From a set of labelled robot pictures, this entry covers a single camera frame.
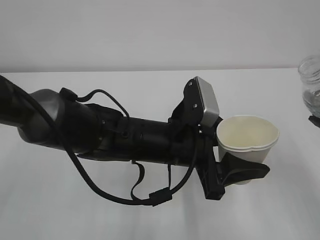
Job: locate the clear green-label water bottle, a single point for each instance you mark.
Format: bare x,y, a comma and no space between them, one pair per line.
309,72

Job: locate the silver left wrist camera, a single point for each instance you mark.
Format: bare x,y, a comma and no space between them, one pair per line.
200,103

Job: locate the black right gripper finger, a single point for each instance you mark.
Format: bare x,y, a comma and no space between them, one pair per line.
314,120

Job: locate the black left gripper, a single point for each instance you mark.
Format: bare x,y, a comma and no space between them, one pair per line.
214,176

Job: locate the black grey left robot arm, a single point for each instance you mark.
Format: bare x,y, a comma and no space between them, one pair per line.
63,120

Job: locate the white paper cup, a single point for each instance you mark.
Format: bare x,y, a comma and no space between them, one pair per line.
247,137

